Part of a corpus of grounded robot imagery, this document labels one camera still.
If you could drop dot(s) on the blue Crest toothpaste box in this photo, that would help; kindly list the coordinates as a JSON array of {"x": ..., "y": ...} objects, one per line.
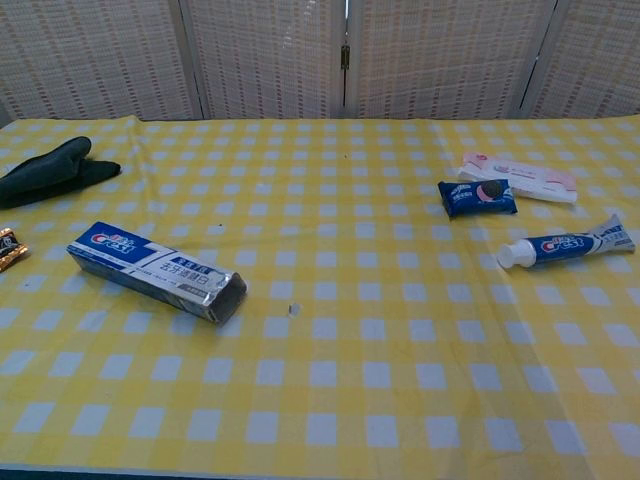
[{"x": 125, "y": 255}]

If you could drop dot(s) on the blue white Crest toothpaste tube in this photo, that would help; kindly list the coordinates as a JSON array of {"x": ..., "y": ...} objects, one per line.
[{"x": 555, "y": 246}]

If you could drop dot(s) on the yellow white checked tablecloth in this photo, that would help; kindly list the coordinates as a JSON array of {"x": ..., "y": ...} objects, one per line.
[{"x": 350, "y": 360}]

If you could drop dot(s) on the blue Oreo cookie packet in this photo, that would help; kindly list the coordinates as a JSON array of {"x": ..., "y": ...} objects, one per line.
[{"x": 472, "y": 197}]

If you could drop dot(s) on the brass screen hinge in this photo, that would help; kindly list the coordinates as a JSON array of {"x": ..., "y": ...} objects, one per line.
[{"x": 345, "y": 56}]

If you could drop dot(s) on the woven bamboo screen panel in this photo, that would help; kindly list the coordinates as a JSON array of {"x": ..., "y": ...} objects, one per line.
[
  {"x": 265, "y": 55},
  {"x": 90, "y": 55},
  {"x": 600, "y": 55},
  {"x": 450, "y": 55}
]

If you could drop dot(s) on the pink white wet wipes pack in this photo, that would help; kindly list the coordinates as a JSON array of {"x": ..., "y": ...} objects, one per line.
[{"x": 535, "y": 177}]

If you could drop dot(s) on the dark green folded cloth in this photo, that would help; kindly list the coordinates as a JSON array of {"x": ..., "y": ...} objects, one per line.
[{"x": 45, "y": 175}]

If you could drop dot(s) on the brown orange snack packet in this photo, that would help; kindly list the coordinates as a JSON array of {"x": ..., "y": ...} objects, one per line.
[{"x": 10, "y": 247}]

